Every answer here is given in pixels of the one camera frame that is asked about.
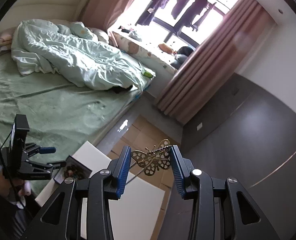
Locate gold butterfly necklace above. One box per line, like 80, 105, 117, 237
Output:
125, 138, 175, 188

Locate jewelry pile in box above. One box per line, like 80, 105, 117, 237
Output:
64, 164, 85, 180

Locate black jewelry box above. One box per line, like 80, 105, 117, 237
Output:
53, 155, 92, 184

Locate person's left hand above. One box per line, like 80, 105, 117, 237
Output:
0, 169, 32, 198

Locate green bed sheet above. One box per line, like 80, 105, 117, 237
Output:
0, 53, 142, 163

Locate white bedside table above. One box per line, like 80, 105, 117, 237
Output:
24, 141, 164, 239

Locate flattened cardboard on floor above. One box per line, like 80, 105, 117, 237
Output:
108, 115, 181, 212

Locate light green duvet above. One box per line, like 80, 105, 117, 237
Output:
11, 19, 156, 91

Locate pink pillow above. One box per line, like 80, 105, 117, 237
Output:
0, 27, 16, 55

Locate small green object on bed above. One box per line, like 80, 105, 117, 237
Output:
142, 71, 154, 79

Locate bear-print window seat cushion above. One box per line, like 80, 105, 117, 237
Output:
112, 31, 177, 75

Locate beige headboard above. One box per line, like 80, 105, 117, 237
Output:
0, 0, 88, 33

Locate pink right curtain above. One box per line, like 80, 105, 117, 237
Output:
156, 0, 275, 125

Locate pink curtain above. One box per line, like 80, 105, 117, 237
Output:
156, 0, 275, 125
81, 0, 134, 30

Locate orange plush toy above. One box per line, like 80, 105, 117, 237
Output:
158, 43, 175, 55

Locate dark cushions on sill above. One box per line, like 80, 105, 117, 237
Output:
171, 46, 194, 69

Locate pink left curtain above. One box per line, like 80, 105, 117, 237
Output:
81, 0, 134, 30

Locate hanging dark clothes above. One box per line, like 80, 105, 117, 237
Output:
136, 0, 216, 36

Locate black camera mount with cable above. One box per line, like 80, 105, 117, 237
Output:
0, 114, 29, 208

